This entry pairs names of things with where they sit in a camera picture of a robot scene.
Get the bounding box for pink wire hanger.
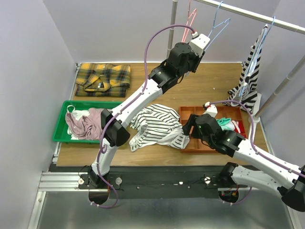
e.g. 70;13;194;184
182;0;197;42

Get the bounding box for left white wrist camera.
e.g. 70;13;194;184
188;31;211;57

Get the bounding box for metal clothes rack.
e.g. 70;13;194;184
166;0;305;144

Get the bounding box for white black striped tank top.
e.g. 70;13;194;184
129;104;190;152

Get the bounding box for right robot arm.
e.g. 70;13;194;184
183;114;305;212

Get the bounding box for purple cable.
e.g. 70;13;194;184
89;24;196;209
209;100;305;208

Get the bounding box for wide striped hung tank top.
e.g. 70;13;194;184
228;28;263;113

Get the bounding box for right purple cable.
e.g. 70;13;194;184
209;100;305;208

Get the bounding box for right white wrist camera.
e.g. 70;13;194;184
203;102;218;118

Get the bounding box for blue hanger holding top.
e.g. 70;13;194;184
237;16;276;102

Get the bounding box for mauve pink garment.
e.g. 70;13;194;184
65;108;103;140

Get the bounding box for green plastic tray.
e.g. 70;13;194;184
52;100;122;144

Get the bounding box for mint green sock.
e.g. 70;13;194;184
217;117;235;131

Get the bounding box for red cloth right compartment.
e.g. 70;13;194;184
234;124;247;138

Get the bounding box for brown wooden compartment box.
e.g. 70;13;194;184
179;106;248;154

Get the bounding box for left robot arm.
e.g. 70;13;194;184
88;41;208;188

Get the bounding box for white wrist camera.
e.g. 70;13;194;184
203;102;218;118
188;31;211;57

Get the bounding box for yellow plaid shirt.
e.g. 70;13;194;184
75;63;131;98

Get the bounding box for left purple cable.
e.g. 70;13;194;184
89;24;196;209

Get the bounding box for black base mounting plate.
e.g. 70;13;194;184
78;166;245;203

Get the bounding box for blue wire hanger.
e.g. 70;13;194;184
204;1;231;51

